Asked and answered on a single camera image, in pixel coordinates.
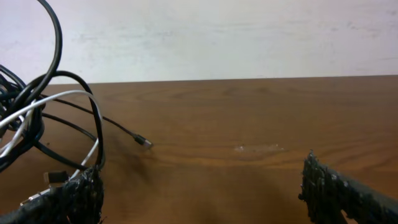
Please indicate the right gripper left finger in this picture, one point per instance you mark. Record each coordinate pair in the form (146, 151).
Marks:
(78, 201)

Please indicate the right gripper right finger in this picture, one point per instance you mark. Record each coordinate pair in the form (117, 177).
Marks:
(332, 197)

